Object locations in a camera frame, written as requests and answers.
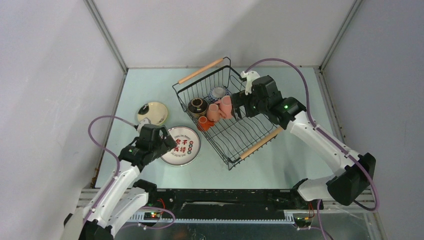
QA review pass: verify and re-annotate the large pink cup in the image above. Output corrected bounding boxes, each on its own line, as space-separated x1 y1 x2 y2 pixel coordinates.
217 95 234 119

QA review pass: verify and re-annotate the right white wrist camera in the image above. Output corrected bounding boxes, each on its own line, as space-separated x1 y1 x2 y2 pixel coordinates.
240 70 260 96

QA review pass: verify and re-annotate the left wooden rack handle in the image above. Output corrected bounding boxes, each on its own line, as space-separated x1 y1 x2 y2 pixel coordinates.
177 58 224 85

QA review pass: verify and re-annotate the right wooden rack handle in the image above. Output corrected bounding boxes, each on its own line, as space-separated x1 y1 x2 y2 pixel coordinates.
240 126 283 160

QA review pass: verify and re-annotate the Just To Eat plate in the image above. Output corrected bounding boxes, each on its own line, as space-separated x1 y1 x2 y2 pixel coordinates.
161 126 201 167

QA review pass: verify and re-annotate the left controller board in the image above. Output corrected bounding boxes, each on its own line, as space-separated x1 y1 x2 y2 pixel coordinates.
143 211 162 221

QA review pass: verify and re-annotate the orange cup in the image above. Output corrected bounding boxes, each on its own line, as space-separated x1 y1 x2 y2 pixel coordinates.
197 116 215 132

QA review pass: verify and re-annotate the right controller board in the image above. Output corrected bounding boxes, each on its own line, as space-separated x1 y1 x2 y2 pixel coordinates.
293 216 315 230

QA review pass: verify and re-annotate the wooden rack handle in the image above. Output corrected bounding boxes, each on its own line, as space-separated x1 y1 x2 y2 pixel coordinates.
240 126 283 160
177 58 224 85

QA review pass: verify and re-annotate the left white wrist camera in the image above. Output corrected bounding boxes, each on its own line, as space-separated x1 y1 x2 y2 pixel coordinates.
134 118 151 133

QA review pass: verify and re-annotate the blue white patterned cup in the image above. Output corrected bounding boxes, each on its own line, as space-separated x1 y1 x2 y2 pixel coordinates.
207 86 231 104

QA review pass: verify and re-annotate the black wire dish rack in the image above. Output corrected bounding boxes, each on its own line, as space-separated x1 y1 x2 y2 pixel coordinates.
172 57 278 170

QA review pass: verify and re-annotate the dark brown glazed bowl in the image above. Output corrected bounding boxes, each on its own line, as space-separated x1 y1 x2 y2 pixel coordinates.
187 97 209 119

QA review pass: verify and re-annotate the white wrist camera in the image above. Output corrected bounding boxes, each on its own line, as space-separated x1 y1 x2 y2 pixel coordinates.
240 70 260 96
134 118 151 133

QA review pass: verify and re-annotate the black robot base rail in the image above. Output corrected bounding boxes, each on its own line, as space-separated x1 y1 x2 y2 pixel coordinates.
147 188 323 222

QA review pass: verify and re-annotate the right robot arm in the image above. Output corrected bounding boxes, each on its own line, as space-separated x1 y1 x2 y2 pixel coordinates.
230 71 376 209

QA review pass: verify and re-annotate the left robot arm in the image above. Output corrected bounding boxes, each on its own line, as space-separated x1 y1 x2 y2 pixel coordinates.
61 124 177 240

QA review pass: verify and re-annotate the small pink cup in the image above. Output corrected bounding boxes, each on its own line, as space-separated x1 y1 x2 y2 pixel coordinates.
206 103 221 123

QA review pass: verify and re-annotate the cream plate with plum blossom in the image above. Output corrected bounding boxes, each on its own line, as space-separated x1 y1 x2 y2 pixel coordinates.
137 102 169 126

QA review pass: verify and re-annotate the controller board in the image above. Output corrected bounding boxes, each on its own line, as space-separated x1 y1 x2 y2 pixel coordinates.
293 216 315 230
143 211 162 221

